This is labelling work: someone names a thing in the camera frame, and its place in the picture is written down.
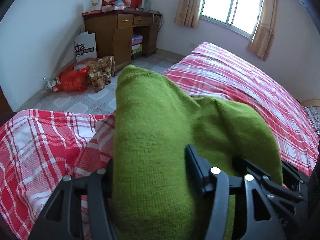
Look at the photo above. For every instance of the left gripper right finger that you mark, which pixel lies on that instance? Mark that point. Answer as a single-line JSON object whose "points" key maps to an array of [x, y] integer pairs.
{"points": [[254, 217]]}

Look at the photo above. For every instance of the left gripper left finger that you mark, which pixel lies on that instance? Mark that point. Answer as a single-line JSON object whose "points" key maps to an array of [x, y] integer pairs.
{"points": [[61, 217]]}

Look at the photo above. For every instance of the green knitted sweater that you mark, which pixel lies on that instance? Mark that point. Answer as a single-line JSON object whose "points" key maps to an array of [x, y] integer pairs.
{"points": [[155, 121]]}

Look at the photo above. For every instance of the red plaid bed sheet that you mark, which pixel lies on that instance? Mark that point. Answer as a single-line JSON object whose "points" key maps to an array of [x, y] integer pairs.
{"points": [[71, 133]]}

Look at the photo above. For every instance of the striped pillow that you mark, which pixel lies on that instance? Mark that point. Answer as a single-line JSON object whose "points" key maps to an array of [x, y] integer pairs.
{"points": [[314, 115]]}

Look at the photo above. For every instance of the beige wooden headboard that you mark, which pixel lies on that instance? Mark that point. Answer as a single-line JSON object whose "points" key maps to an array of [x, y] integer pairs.
{"points": [[312, 102]]}

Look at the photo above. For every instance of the red plastic bag on floor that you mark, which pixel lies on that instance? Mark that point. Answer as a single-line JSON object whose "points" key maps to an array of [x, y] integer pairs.
{"points": [[72, 80]]}

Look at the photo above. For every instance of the brown patterned bag on floor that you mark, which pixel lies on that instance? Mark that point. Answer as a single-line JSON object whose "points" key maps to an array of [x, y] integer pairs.
{"points": [[101, 71]]}

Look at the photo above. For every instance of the right beige curtain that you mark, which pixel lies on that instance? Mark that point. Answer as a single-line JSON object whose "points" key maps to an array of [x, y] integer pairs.
{"points": [[263, 37]]}

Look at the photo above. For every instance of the beige curtain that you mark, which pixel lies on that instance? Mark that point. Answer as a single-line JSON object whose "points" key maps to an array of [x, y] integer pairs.
{"points": [[188, 13], [263, 37]]}

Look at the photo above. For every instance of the white paper shopping bag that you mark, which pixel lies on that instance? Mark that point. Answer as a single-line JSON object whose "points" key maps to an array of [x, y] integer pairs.
{"points": [[85, 46]]}

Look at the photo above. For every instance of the stacked boxes under desk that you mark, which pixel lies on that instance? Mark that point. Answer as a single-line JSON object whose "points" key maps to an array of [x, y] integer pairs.
{"points": [[136, 46]]}

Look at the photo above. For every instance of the brown wooden desk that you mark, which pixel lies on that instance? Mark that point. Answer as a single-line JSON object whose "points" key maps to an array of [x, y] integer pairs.
{"points": [[114, 31]]}

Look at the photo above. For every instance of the left beige curtain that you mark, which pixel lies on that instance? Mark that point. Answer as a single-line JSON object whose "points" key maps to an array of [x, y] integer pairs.
{"points": [[188, 13]]}

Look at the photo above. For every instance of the white card on desk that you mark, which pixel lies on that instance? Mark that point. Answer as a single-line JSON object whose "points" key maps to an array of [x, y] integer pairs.
{"points": [[95, 5]]}

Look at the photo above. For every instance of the window with aluminium frame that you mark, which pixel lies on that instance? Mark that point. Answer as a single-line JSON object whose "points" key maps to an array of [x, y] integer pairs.
{"points": [[240, 16]]}

